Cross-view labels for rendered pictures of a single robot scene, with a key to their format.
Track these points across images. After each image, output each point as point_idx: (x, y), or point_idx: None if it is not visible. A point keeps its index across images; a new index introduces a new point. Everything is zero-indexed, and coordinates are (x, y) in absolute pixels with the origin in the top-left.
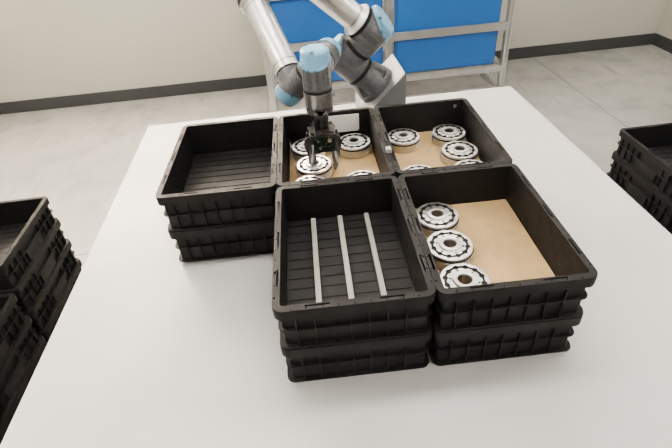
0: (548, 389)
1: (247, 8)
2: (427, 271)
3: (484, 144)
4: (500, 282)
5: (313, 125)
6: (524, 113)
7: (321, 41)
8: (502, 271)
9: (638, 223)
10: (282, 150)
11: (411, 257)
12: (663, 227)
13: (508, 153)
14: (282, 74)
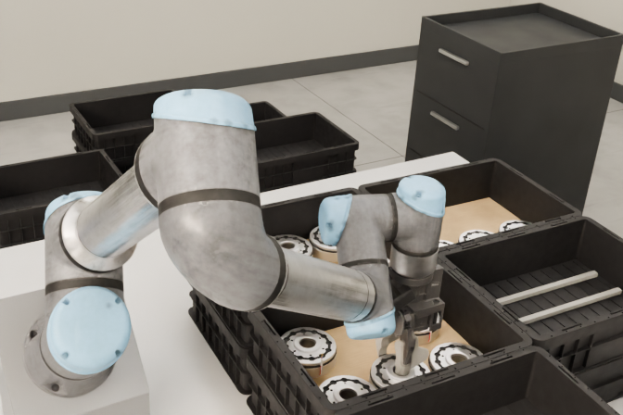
0: None
1: (291, 273)
2: (565, 220)
3: (288, 220)
4: (543, 191)
5: (409, 307)
6: (13, 259)
7: (354, 201)
8: (476, 226)
9: (284, 198)
10: (447, 366)
11: (532, 250)
12: (284, 188)
13: (157, 271)
14: (380, 291)
